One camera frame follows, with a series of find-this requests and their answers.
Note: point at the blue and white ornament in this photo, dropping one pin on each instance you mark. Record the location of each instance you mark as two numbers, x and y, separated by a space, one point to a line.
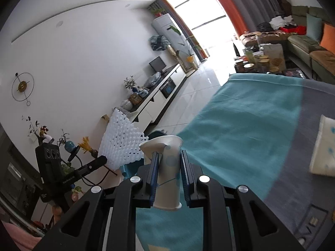
143 92

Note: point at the cluttered coffee table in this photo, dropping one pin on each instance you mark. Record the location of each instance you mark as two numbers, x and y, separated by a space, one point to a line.
264 60

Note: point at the clear plastic bag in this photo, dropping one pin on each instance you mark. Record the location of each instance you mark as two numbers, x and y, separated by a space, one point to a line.
153 79

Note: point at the white dotted paper cup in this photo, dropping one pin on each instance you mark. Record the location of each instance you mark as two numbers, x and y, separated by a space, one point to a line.
170 146

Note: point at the small plant in blue vase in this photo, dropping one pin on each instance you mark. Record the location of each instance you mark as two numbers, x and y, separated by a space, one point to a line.
130 83

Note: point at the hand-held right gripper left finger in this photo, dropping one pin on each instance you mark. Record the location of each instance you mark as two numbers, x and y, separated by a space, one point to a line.
154 177

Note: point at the yellow dried flowers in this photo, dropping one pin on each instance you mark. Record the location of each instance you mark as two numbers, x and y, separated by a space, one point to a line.
86 145

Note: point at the orange cushion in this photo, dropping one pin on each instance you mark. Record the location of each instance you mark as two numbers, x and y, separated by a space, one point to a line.
328 38

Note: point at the dried branch in white vase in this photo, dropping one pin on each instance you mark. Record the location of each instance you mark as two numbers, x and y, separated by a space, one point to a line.
43 132

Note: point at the white standing air conditioner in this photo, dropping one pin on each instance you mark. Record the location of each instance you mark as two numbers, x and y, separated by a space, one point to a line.
163 26

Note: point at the small black monitor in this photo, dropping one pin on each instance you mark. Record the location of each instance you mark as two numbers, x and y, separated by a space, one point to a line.
156 64

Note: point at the red cloth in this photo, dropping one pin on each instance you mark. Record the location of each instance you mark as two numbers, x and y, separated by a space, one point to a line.
293 30

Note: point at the pile of white clothes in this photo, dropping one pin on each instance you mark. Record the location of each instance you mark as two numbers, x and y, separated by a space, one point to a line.
278 22

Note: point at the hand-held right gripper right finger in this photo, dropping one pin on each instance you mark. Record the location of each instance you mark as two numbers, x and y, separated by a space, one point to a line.
186 177

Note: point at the white folded cloth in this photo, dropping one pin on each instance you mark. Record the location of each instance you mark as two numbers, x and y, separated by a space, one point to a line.
324 149

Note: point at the large window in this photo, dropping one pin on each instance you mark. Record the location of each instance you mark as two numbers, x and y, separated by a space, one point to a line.
204 23

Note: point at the teal vase with plant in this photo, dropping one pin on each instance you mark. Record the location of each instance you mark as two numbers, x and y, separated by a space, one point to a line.
69 145

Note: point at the person's left forearm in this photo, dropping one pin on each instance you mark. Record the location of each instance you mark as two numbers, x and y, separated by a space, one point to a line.
15 238

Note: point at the black bag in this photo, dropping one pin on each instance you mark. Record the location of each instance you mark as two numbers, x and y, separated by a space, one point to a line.
264 27

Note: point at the teal and grey blanket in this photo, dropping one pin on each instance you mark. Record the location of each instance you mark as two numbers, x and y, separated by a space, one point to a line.
235 136

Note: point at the round metal wall clock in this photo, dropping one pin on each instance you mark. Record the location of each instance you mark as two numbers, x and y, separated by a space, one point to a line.
23 85

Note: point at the white and black tv cabinet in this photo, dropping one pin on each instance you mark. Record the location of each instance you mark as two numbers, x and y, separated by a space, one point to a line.
157 96

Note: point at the small red potted plant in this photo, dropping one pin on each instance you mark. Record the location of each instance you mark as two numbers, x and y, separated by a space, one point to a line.
157 11

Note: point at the teal cushion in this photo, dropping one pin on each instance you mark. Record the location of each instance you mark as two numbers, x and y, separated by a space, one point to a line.
313 27

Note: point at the green and brown sofa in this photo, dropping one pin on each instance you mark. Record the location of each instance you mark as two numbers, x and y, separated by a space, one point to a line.
298 43

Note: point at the tall plant in yellow pot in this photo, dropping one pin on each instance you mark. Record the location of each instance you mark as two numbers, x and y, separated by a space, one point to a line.
190 60

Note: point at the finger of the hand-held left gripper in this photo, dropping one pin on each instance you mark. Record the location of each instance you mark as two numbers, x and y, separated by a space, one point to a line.
73 154
95 163

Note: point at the covered standing fan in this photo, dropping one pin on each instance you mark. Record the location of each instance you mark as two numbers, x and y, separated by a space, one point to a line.
158 43

